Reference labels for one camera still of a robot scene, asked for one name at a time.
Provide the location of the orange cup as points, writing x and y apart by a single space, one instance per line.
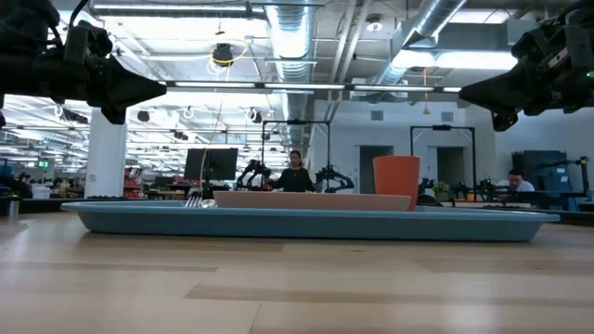
396 176

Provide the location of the slim silver ventilation duct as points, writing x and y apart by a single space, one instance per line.
431 18

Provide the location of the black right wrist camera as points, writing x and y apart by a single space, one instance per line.
543 42

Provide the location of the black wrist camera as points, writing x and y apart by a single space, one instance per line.
88 42
543 42

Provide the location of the black frame bar with lights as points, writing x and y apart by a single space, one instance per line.
301 86

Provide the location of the black overhead camera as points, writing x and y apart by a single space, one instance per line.
223 55

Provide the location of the grey door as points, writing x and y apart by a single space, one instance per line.
450 167
366 171

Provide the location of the small green background plant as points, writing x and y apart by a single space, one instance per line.
441 188

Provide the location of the black background rig frame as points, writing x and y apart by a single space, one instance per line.
297 122
441 127

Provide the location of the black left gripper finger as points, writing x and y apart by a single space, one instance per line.
114 115
134 86

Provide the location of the person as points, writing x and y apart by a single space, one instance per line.
517 178
293 180

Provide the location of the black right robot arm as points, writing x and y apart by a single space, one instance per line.
582 18

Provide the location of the blue plastic tray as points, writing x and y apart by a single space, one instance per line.
301 225

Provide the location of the black computer monitor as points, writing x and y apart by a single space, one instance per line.
218 164

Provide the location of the beige plate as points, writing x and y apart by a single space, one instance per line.
301 201

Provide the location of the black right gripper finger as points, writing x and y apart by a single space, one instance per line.
505 120
501 93

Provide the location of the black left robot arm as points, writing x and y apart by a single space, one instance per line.
28 74

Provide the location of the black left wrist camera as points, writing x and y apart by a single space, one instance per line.
88 42

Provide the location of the large silver ventilation duct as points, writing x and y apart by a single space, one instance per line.
292 46

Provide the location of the blue cabinet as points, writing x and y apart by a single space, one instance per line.
547 171

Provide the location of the white pillar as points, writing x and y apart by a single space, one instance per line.
106 158

